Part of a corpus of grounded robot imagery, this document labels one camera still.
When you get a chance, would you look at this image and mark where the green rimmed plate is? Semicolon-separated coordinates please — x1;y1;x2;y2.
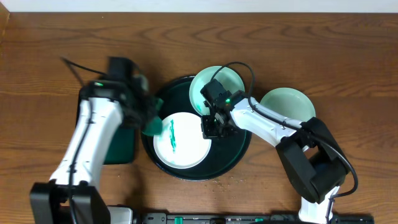
189;65;245;116

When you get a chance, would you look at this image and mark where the black rectangular water tray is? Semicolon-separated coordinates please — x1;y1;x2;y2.
70;98;136;166

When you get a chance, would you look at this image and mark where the black round tray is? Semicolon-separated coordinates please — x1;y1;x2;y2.
141;76;251;181

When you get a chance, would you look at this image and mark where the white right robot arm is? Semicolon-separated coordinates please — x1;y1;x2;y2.
200;89;354;223

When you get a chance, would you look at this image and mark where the light green plate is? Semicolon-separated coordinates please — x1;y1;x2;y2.
260;88;316;121

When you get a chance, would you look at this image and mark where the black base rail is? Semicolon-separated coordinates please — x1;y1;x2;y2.
136;212;376;224

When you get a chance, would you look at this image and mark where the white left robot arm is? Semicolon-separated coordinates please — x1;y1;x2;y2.
30;78;156;223

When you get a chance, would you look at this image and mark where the green sponge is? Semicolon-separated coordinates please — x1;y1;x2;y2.
141;98;164;136

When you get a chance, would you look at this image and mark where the white plate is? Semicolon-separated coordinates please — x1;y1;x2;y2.
153;112;211;169

